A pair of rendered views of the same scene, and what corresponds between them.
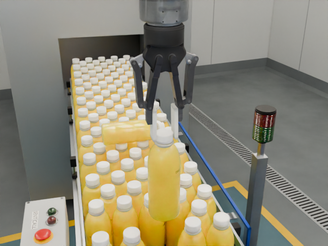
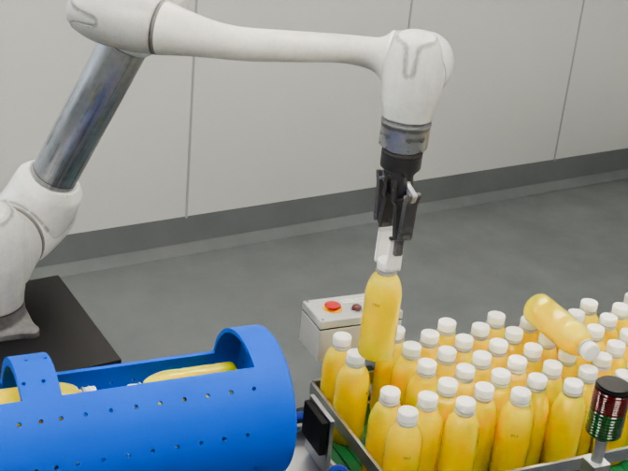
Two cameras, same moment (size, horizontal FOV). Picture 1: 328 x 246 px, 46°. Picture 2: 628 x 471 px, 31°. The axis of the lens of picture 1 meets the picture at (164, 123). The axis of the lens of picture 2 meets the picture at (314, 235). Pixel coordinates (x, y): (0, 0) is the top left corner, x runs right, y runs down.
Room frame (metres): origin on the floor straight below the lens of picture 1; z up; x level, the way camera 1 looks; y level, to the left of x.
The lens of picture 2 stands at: (0.17, -1.88, 2.26)
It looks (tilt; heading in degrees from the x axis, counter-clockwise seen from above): 24 degrees down; 78
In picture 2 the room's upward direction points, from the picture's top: 6 degrees clockwise
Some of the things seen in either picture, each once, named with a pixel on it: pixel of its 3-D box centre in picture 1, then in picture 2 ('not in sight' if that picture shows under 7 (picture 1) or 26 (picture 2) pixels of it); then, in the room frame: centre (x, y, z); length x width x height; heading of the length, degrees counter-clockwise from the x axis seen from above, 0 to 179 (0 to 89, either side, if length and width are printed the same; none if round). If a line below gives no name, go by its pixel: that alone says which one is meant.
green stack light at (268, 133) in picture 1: (263, 131); (606, 420); (1.07, -0.30, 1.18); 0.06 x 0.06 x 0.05
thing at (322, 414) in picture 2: not in sight; (316, 435); (0.61, -0.04, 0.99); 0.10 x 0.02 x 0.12; 104
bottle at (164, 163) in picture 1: (164, 177); (380, 311); (0.72, 0.00, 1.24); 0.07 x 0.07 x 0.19
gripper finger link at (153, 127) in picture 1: (153, 123); (383, 244); (0.72, 0.02, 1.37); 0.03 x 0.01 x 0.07; 14
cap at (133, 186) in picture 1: (134, 187); (447, 354); (0.90, 0.08, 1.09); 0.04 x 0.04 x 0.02
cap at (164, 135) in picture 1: (164, 136); (387, 264); (0.72, 0.00, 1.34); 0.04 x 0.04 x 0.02
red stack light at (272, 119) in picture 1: (264, 117); (610, 398); (1.07, -0.30, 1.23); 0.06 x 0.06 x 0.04
